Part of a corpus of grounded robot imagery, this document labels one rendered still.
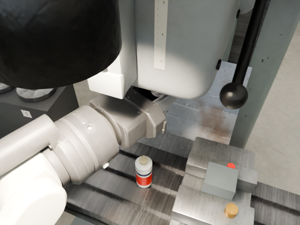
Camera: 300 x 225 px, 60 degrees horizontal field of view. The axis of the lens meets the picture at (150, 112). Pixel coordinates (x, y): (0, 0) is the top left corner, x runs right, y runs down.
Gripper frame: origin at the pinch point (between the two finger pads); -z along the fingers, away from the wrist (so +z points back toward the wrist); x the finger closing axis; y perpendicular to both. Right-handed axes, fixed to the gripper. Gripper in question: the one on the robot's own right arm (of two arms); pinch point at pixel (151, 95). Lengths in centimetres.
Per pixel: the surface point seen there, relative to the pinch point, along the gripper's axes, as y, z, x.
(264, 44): 6.7, -40.8, -2.3
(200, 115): 29.3, -28.2, 5.2
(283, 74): 121, -210, 23
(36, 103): 11.9, 10.4, 26.0
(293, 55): 120, -249, 31
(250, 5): -12.9, -13.9, -6.7
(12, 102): 12.0, 14.1, 30.1
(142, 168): 22.1, 1.3, 1.2
